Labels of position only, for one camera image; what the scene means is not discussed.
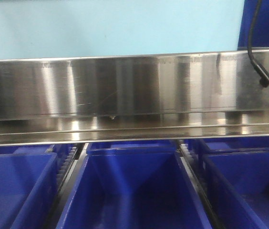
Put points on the light blue plastic bin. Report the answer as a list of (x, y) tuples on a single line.
[(79, 28)]

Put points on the dark blue bin rear middle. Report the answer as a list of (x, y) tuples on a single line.
[(139, 146)]

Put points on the dark blue bin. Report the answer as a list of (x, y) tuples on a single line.
[(238, 188), (139, 146), (133, 191), (202, 146), (261, 30), (28, 186)]

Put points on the dark blue bin lower middle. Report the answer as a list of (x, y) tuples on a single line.
[(133, 191)]

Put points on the white roller track right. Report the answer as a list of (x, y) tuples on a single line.
[(191, 166)]

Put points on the dark blue bin rear right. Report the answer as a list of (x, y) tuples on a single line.
[(202, 146)]

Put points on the dark blue bin lower right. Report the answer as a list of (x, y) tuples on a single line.
[(238, 188)]

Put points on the dark blue bin lower left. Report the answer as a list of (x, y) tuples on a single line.
[(28, 186)]

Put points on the dark blue bin upper right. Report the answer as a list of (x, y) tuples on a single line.
[(261, 30)]

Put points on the stainless steel shelf rail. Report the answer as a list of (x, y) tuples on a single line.
[(166, 96)]

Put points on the steel divider rail left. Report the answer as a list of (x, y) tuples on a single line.
[(66, 179)]

